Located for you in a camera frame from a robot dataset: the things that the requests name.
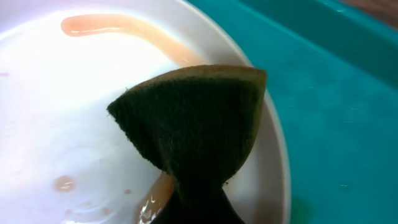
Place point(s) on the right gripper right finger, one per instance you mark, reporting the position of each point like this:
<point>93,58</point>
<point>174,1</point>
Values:
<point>218,210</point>

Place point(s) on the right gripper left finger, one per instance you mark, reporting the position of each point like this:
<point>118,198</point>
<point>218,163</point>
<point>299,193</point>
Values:
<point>174,212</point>

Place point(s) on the green yellow sponge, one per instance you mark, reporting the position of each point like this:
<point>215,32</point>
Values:
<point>198,124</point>

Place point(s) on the white plate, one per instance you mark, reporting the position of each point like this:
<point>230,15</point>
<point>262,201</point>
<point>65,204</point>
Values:
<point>63,158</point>

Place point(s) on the teal plastic tray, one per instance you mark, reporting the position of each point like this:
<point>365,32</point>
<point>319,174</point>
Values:
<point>332,75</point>

